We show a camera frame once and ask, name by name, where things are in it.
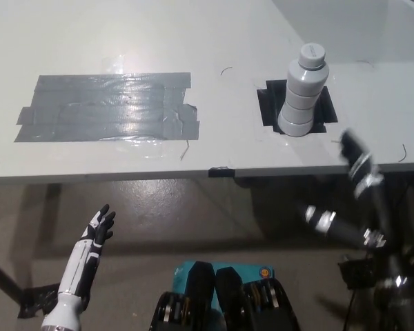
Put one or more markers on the white ribbed plastic bottle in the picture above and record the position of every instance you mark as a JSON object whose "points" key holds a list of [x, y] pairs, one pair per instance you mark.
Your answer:
{"points": [[302, 100]]}

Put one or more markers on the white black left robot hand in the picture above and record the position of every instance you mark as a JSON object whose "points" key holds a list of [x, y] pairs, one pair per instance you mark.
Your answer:
{"points": [[78, 262]]}

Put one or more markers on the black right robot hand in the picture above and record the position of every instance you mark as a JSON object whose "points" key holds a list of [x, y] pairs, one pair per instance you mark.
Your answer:
{"points": [[360, 165]]}

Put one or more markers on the black teal robot torso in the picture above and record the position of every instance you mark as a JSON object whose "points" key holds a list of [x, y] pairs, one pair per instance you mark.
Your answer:
{"points": [[224, 300]]}

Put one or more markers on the black metal table leg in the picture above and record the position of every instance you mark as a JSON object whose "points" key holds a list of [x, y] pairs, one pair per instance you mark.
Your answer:
{"points": [[1, 279]]}

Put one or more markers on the small black tape strip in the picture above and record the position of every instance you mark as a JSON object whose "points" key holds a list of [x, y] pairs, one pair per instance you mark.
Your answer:
{"points": [[221, 172]]}

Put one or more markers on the grey duct tape patch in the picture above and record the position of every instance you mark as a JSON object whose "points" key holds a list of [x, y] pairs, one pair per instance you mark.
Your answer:
{"points": [[107, 108]]}

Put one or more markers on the black tape square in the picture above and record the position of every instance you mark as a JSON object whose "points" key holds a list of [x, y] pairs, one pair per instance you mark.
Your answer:
{"points": [[269, 107]]}

